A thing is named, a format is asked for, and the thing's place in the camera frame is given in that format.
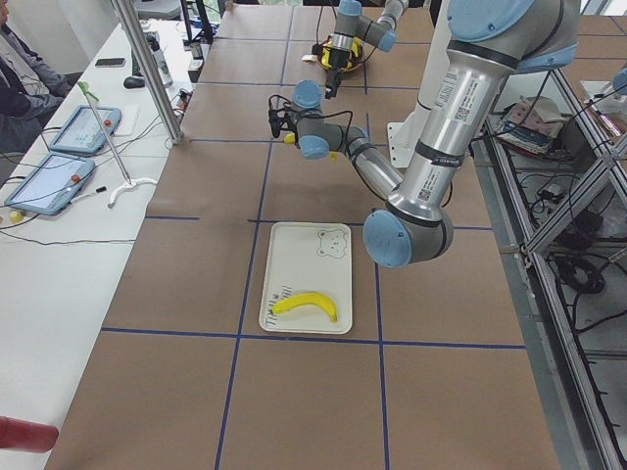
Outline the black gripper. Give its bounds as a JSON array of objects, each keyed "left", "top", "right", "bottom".
[
  {"left": 325, "top": 46, "right": 349, "bottom": 97},
  {"left": 283, "top": 110, "right": 297, "bottom": 134}
]

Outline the yellow banana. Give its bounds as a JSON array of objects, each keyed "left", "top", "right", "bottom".
[
  {"left": 271, "top": 292, "right": 338, "bottom": 323},
  {"left": 283, "top": 133, "right": 333, "bottom": 161}
]

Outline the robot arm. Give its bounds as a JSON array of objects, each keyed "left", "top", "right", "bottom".
[
  {"left": 268, "top": 1, "right": 580, "bottom": 267},
  {"left": 325, "top": 0, "right": 410, "bottom": 99}
]

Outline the brown wicker basket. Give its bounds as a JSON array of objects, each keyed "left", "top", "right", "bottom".
[{"left": 316, "top": 48, "right": 363, "bottom": 72}]

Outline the white rectangular bear tray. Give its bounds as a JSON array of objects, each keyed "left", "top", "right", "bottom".
[{"left": 259, "top": 222, "right": 353, "bottom": 335}]

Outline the black computer mouse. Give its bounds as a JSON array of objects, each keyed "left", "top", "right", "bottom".
[{"left": 122, "top": 75, "right": 145, "bottom": 90}]

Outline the white stand metal rod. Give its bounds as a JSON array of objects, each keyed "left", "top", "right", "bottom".
[{"left": 76, "top": 80, "right": 159, "bottom": 209}]

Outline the black smartphone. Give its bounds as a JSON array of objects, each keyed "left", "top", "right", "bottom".
[{"left": 95, "top": 57, "right": 126, "bottom": 68}]

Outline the stack of cloth books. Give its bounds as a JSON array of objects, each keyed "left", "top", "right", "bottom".
[{"left": 496, "top": 96, "right": 568, "bottom": 155}]

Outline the black marker pen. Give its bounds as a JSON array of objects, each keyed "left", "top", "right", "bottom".
[{"left": 70, "top": 186, "right": 108, "bottom": 204}]

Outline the far blue teach pendant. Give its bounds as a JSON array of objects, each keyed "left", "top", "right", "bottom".
[{"left": 49, "top": 105, "right": 107, "bottom": 156}]

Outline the blue teach pendant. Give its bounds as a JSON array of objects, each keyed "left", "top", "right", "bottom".
[
  {"left": 49, "top": 105, "right": 107, "bottom": 156},
  {"left": 5, "top": 152, "right": 95, "bottom": 215}
]

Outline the near blue teach pendant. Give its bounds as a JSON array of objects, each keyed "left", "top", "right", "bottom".
[{"left": 5, "top": 152, "right": 95, "bottom": 215}]

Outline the seated person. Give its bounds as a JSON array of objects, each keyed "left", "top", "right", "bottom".
[{"left": 1, "top": 1, "right": 73, "bottom": 154}]

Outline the red cylinder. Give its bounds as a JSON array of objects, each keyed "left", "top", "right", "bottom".
[{"left": 1, "top": 416, "right": 59, "bottom": 453}]

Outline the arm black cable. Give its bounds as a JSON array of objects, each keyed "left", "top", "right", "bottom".
[{"left": 267, "top": 94, "right": 355, "bottom": 143}]

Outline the aluminium frame post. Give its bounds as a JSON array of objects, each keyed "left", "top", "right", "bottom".
[{"left": 112, "top": 0, "right": 183, "bottom": 145}]

